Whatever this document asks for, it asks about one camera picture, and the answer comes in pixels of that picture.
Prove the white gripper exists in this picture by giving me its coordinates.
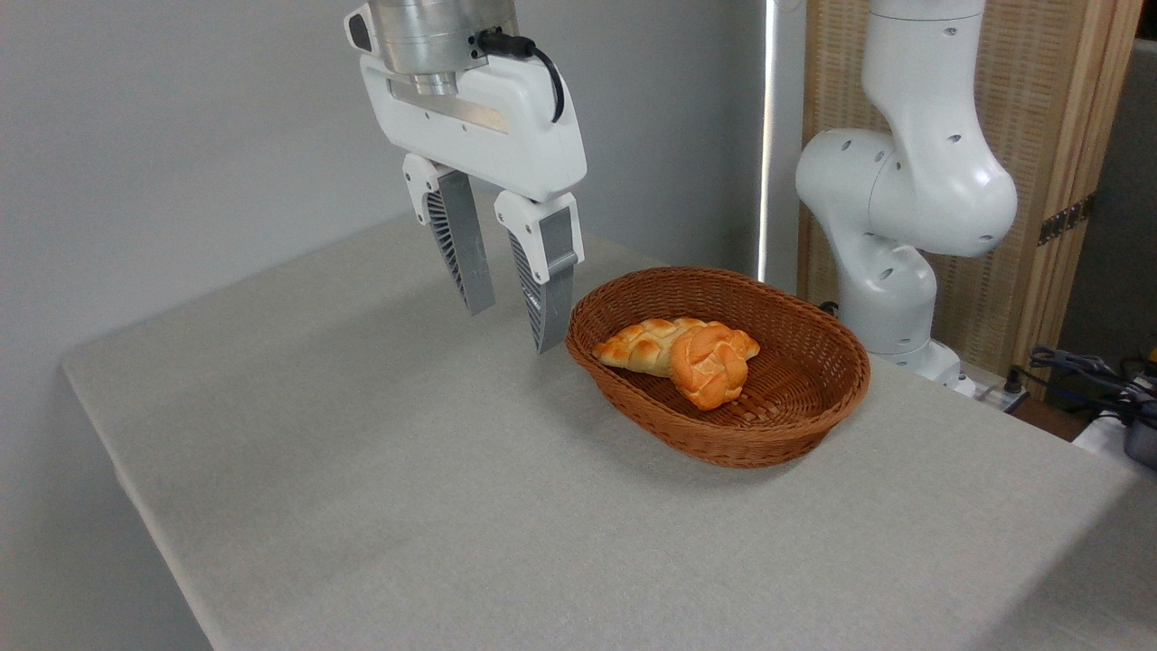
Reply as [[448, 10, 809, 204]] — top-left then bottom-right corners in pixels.
[[360, 52, 588, 354]]

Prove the round braided orange bread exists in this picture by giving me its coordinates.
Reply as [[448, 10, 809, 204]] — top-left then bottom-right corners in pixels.
[[670, 323, 751, 411]]

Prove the long braided golden bread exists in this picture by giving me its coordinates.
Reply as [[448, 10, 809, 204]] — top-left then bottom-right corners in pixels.
[[592, 316, 761, 378]]

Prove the brown oval wicker basket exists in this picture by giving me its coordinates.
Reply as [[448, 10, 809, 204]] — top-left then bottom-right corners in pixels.
[[565, 266, 871, 469]]

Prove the white power strip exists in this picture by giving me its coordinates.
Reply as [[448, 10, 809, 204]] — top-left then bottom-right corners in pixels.
[[969, 378, 1030, 414]]

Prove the bamboo folding screen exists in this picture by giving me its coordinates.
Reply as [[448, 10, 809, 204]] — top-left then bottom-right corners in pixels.
[[799, 0, 1145, 401]]

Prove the black screen hinge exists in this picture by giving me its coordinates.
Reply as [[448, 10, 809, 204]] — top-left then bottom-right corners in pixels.
[[1038, 193, 1096, 247]]

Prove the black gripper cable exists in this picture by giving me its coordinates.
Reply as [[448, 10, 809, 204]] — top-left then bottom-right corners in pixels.
[[474, 28, 567, 124]]

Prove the white vertical wall trim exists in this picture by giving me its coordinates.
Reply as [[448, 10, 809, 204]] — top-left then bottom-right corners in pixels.
[[757, 0, 780, 283]]

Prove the blue and black cable bundle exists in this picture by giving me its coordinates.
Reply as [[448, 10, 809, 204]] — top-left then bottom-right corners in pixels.
[[1012, 346, 1157, 428]]

